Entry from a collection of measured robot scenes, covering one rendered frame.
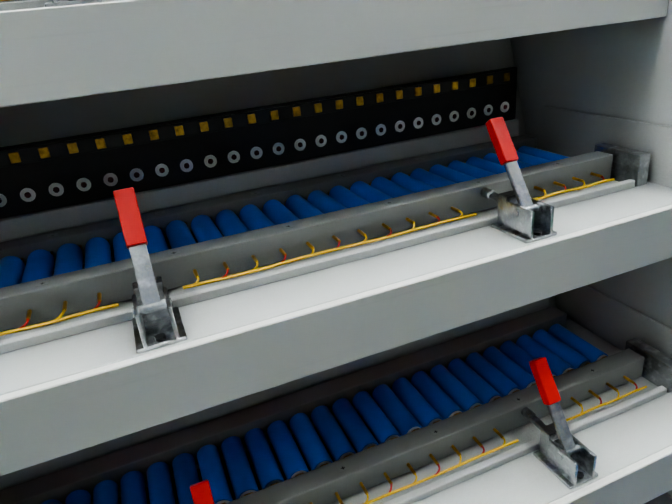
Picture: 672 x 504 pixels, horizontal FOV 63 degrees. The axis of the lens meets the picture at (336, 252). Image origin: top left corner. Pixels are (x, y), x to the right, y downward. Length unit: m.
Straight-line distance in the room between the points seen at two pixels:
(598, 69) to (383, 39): 0.26
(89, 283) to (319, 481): 0.22
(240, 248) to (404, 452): 0.20
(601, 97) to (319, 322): 0.36
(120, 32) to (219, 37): 0.05
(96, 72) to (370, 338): 0.22
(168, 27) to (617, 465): 0.44
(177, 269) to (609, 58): 0.42
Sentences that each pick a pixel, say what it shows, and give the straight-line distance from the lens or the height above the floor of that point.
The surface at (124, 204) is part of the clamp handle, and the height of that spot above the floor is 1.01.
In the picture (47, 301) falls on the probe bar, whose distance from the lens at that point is 0.39.
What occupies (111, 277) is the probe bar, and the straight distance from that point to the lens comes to 0.38.
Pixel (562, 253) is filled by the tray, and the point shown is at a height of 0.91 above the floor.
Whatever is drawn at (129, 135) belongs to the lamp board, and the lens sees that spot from 0.47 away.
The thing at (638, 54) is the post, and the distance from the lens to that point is 0.55.
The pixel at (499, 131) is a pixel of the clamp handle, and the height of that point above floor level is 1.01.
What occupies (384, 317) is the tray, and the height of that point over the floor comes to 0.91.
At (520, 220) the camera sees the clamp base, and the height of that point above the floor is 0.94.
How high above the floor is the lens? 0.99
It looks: 6 degrees down
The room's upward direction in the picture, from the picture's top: 12 degrees counter-clockwise
